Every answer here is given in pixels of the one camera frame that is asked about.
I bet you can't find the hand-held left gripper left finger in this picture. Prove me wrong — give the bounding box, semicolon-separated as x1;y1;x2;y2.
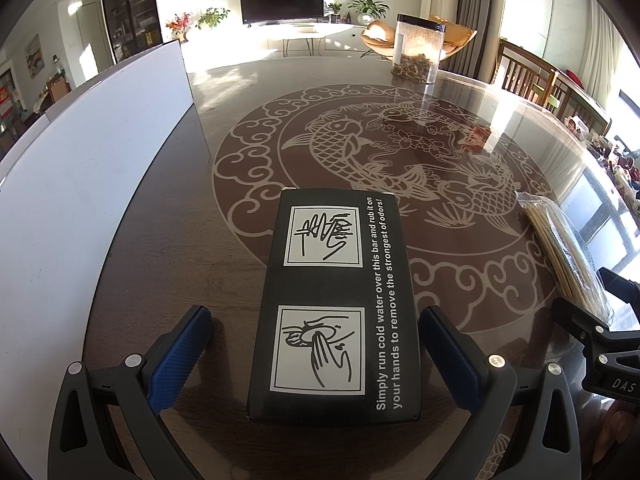
48;305;213;480

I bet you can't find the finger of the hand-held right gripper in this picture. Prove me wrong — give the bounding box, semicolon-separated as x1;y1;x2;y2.
552;297;640;361
597;266;640;306

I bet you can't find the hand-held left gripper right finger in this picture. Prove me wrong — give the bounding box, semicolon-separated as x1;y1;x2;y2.
419;306;582;480

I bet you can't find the pack of chopsticks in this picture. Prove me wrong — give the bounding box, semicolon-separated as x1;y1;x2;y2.
516;192;615;323

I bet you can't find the black box with hand drawings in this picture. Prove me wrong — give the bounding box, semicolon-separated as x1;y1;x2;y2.
246;188;422;422

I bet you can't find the patterned brown desktop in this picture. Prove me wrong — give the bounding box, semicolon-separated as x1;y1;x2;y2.
82;55;640;480

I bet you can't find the person's right hand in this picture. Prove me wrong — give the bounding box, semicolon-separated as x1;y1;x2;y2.
602;405;640;461

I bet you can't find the pile of assorted clutter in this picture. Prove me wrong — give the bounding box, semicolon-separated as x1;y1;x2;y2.
565;115;640;196

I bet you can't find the white sheer curtain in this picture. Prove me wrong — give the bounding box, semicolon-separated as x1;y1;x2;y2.
585;0;631;106

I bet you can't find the orange lounge chair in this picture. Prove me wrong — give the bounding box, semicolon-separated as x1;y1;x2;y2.
361;16;478;63

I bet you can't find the grey curtain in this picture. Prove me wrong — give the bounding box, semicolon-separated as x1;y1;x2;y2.
452;0;508;81

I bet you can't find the clear container with black lid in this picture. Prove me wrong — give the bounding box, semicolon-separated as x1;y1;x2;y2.
391;13;447;84

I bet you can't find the red flower arrangement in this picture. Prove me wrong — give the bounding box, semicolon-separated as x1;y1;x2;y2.
166;12;193;43

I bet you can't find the green leafy potted plant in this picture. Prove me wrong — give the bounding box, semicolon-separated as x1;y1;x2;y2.
196;7;231;30

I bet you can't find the white television stand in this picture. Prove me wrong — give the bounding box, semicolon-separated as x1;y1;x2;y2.
265;22;371;58

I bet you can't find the dark glass display cabinet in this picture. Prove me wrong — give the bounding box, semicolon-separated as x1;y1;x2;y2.
99;0;162;63

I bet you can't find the large green potted plant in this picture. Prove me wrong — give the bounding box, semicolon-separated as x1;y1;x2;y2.
347;0;390;25

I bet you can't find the black flat television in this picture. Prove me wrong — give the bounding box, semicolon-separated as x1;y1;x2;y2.
239;0;324;26

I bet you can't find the framed wall painting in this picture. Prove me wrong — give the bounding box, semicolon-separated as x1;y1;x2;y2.
25;34;46;78

